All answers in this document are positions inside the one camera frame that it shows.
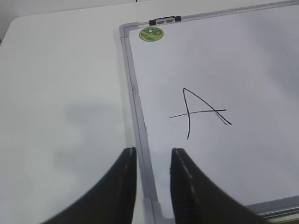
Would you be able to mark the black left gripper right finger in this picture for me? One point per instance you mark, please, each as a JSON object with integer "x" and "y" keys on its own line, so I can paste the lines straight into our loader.
{"x": 197, "y": 200}

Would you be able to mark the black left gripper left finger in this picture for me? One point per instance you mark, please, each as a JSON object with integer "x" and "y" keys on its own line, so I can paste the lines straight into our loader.
{"x": 111, "y": 200}

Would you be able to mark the round green sticker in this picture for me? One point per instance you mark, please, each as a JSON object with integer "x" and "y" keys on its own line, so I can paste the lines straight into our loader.
{"x": 151, "y": 34}

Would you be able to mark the black clear hanging clip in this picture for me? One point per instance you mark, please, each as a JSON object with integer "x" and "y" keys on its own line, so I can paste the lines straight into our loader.
{"x": 163, "y": 20}

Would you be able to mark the white whiteboard with grey frame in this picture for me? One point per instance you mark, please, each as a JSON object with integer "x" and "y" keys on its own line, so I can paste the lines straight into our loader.
{"x": 223, "y": 86}

